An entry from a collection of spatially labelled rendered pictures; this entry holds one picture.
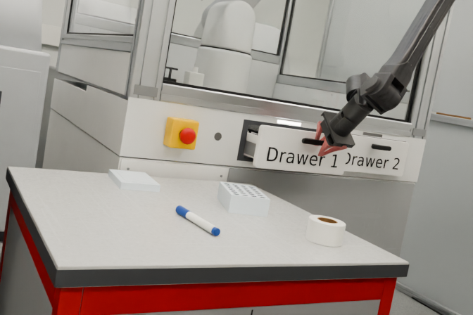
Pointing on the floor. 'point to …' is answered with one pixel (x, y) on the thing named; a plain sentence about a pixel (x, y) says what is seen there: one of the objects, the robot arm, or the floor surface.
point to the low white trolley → (174, 254)
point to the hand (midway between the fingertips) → (319, 148)
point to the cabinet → (326, 190)
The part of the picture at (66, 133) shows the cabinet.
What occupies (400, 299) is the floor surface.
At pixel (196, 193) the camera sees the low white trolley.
